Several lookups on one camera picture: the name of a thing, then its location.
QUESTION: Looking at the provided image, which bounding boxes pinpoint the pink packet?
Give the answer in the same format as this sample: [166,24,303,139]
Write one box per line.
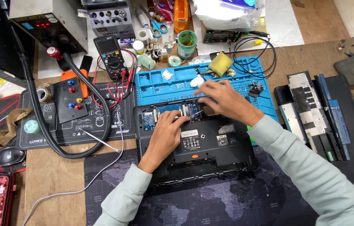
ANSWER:
[153,0,175,21]

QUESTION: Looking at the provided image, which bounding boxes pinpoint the black world map desk mat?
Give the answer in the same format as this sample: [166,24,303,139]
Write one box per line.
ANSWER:
[84,146,319,226]

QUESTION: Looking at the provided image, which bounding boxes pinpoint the black printed repair mat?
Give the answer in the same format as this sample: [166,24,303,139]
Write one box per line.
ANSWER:
[17,81,137,150]

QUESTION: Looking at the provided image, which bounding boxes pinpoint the white tissue wad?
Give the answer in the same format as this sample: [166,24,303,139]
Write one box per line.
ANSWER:
[190,77,205,89]

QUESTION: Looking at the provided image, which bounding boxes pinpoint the blue silicone repair mat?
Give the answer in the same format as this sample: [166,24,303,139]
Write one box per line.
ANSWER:
[135,55,280,146]

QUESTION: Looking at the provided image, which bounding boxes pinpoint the white capped bottle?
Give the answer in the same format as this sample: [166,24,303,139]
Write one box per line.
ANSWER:
[132,40,145,56]

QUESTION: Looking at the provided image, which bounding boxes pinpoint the small black laptop part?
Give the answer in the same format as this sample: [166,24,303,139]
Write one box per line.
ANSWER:
[247,82,264,98]

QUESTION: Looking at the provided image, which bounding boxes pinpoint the solder wick spool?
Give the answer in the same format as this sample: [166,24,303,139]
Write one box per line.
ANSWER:
[168,55,182,68]

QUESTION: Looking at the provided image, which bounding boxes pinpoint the white tape roll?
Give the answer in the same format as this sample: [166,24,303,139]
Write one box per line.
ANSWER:
[136,28,150,41]

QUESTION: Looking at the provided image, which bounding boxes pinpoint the black looped cable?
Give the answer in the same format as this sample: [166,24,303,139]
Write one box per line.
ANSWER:
[227,31,278,79]

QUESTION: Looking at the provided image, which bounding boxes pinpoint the black hot air station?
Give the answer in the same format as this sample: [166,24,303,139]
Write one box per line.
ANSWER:
[9,0,89,54]

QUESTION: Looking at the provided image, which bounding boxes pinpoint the green plastic cup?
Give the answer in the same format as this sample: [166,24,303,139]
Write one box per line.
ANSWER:
[177,30,198,60]

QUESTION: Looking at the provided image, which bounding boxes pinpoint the brown tape roll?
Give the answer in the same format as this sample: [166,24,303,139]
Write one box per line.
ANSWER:
[36,87,53,104]

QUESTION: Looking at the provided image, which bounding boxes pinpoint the translucent plastic bottle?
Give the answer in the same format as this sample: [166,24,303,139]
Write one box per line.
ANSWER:
[138,54,156,70]

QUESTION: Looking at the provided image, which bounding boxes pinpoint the brown tape strip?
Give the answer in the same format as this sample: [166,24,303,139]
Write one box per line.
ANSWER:
[0,107,33,149]

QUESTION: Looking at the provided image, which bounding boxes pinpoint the person's right hand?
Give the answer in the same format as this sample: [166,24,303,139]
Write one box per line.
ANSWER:
[196,79,265,127]

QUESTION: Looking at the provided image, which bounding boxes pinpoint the red hot air handle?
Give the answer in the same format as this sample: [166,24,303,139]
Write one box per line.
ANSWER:
[46,46,63,61]

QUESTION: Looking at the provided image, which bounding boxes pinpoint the black digital multimeter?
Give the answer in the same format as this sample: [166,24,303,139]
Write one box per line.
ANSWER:
[93,35,130,81]

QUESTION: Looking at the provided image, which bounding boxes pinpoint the red multimeter probe lead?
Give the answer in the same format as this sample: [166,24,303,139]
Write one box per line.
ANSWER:
[93,48,137,110]

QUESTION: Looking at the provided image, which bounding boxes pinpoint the person's left hand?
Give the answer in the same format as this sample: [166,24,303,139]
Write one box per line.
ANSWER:
[138,110,191,174]

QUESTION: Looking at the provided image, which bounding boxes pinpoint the black opened laptop base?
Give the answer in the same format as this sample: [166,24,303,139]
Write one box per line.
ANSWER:
[133,98,258,186]

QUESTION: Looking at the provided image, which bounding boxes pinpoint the yellow sponge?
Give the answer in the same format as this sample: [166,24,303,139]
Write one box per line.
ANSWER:
[208,52,234,78]

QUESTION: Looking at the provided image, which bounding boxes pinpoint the black hot air hose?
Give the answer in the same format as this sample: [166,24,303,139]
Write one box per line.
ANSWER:
[10,25,112,159]

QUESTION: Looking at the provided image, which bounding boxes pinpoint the white plastic bag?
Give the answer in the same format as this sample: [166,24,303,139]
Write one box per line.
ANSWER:
[192,0,266,32]

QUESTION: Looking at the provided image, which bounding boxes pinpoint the white tube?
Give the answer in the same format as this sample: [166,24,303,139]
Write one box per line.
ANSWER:
[134,8,151,29]

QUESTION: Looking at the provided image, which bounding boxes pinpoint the blue memory module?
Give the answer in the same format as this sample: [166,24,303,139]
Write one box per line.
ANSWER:
[156,104,184,114]

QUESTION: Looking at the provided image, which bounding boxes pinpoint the blue handled scissors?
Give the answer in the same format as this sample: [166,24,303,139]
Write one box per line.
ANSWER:
[150,19,169,39]

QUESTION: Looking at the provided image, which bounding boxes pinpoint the black laptop battery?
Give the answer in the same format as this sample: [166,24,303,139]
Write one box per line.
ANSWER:
[313,73,352,161]

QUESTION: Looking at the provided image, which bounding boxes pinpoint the black computer mouse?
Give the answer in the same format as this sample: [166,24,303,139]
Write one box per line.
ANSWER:
[0,146,27,167]

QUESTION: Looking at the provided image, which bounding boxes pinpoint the black tester device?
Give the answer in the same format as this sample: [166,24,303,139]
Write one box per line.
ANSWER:
[202,30,244,44]

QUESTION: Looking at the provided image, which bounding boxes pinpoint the green solder spool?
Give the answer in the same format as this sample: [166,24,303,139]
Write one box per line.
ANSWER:
[24,119,40,135]

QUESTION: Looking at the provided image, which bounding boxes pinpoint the black plate with coloured knobs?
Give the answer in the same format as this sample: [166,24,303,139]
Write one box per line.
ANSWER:
[52,77,89,124]

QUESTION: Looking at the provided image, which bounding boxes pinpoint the grey cable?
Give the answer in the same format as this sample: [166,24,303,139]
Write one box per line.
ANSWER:
[23,112,125,226]

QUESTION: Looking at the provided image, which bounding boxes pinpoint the orange plastic tool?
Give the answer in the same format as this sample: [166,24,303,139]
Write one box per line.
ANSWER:
[61,69,89,98]

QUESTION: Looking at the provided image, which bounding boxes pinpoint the orange tape dispenser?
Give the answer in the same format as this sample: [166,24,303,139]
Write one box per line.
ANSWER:
[173,0,190,34]

